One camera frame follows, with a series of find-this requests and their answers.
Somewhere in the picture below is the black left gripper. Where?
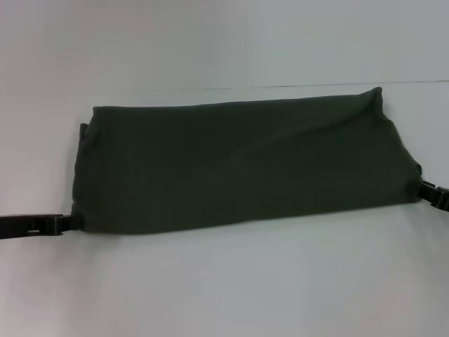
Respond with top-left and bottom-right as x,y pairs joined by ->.
0,213 -> 86,242

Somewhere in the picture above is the dark green FREE t-shirt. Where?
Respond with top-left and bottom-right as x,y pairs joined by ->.
70,86 -> 423,235

